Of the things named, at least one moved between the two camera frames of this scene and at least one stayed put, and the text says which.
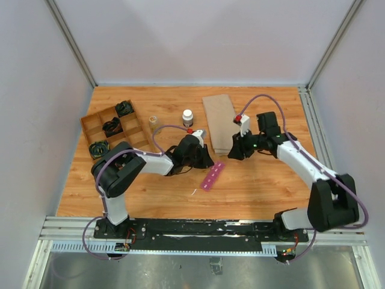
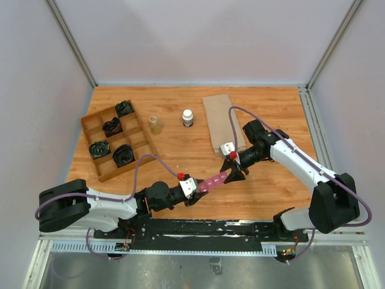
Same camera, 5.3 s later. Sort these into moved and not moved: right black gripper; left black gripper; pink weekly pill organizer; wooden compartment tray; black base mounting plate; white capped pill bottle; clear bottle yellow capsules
Moved: left black gripper; right black gripper; pink weekly pill organizer
Not moved: clear bottle yellow capsules; wooden compartment tray; black base mounting plate; white capped pill bottle
